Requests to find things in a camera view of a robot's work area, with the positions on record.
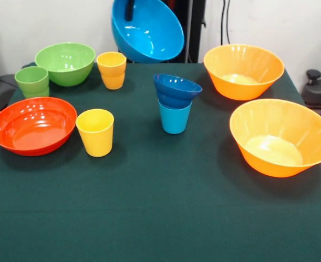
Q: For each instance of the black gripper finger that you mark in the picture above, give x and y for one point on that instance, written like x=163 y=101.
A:
x=129 y=11

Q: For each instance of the light blue plastic bowl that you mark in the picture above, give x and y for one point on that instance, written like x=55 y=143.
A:
x=152 y=35

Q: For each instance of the dark blue plastic bowl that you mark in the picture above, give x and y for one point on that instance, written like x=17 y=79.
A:
x=177 y=90

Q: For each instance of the light blue plastic cup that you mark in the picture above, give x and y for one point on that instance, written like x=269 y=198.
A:
x=174 y=121

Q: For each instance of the orange plastic bowl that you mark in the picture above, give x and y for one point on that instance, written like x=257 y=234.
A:
x=282 y=128
x=243 y=64

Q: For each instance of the yellow plastic cup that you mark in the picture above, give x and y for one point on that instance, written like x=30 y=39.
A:
x=111 y=64
x=113 y=82
x=96 y=139

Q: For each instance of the green plastic bowl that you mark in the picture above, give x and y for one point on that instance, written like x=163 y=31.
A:
x=65 y=62

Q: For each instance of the green plastic cup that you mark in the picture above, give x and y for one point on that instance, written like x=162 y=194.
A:
x=36 y=94
x=32 y=79

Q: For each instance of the red plastic bowl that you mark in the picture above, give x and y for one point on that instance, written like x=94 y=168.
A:
x=32 y=125

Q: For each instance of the dark green tablecloth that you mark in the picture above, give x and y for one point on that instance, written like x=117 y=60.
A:
x=160 y=204

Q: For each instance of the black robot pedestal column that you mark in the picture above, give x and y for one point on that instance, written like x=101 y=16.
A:
x=194 y=27

